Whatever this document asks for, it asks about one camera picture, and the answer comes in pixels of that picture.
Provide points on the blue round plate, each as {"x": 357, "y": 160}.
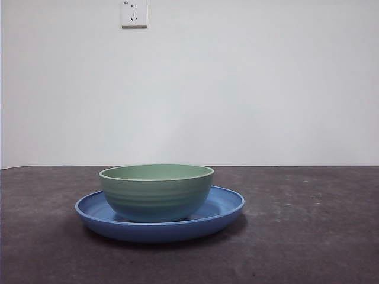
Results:
{"x": 160, "y": 232}

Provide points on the green ribbed bowl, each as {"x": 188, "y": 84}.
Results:
{"x": 154, "y": 201}

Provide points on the white wall socket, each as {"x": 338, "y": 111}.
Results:
{"x": 134, "y": 14}

